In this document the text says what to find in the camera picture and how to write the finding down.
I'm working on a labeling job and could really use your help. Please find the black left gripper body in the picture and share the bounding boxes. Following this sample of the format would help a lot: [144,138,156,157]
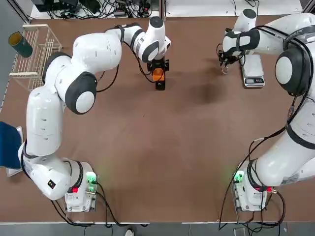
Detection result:
[147,59,171,72]

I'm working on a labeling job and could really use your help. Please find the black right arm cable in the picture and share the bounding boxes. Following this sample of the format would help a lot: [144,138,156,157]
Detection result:
[247,24,313,173]

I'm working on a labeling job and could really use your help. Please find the dark green cylindrical can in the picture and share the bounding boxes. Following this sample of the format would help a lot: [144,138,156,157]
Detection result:
[8,31,34,59]

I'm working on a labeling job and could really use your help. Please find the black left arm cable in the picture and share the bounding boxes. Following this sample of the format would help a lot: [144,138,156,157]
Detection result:
[95,24,156,93]

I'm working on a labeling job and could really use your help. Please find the blue pad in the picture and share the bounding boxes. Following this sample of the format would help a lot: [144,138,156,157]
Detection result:
[0,121,23,168]

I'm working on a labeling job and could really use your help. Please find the aluminium frame post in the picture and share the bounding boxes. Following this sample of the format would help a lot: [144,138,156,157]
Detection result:
[158,0,167,18]

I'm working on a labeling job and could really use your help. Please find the white electronic scale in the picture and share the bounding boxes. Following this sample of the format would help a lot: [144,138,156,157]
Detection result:
[242,54,266,88]

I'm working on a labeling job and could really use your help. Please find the orange button box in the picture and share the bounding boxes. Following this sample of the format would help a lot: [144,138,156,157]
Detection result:
[152,68,165,82]

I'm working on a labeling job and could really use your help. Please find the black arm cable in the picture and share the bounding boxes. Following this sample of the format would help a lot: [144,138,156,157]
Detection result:
[95,24,156,93]
[247,24,313,173]

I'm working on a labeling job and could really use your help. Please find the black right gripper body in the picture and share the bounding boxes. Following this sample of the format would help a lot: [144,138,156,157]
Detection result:
[218,51,243,64]

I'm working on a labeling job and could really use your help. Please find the white wire basket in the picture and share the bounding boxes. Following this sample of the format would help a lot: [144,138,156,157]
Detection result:
[9,23,63,92]

